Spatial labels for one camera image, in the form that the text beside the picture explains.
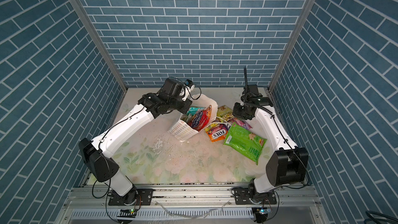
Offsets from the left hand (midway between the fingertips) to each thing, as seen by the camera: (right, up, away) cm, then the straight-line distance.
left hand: (190, 101), depth 77 cm
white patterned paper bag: (-4, -14, 0) cm, 15 cm away
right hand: (+23, -5, +7) cm, 25 cm away
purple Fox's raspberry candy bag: (+30, -13, +22) cm, 40 cm away
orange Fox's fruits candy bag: (+14, -18, +16) cm, 28 cm away
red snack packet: (+4, -11, +12) cm, 17 cm away
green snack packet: (+31, -24, +11) cm, 40 cm away
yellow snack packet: (+20, -8, +24) cm, 32 cm away
